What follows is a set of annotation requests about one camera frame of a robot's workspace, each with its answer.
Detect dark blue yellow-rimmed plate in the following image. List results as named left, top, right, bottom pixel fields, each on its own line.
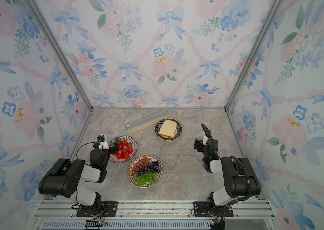
left=154, top=118, right=183, bottom=141

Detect round plate with grapes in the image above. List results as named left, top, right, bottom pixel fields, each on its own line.
left=127, top=154, right=163, bottom=189

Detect cream plastic wrap dispenser box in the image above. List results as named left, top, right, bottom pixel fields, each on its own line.
left=125, top=111, right=171, bottom=134

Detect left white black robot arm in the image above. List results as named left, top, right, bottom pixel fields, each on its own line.
left=38, top=135, right=120, bottom=217

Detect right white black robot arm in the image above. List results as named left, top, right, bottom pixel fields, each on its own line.
left=194, top=136, right=261, bottom=217

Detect red strawberries pile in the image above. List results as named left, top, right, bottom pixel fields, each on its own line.
left=114, top=140, right=134, bottom=160

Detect glass bowl with striped rim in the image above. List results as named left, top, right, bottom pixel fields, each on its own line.
left=108, top=135, right=138, bottom=163

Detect slice of bread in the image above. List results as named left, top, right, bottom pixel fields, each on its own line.
left=158, top=120, right=177, bottom=139

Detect mixed colour grapes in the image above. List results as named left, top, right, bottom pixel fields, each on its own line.
left=130, top=156, right=161, bottom=186

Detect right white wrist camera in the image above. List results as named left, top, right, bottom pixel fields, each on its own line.
left=203, top=135, right=209, bottom=145

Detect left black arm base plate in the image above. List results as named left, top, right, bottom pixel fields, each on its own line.
left=76, top=201, right=118, bottom=218

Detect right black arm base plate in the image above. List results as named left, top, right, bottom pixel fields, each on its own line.
left=192, top=201, right=234, bottom=218

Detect aluminium mounting rail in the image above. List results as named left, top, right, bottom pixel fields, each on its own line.
left=29, top=199, right=280, bottom=230

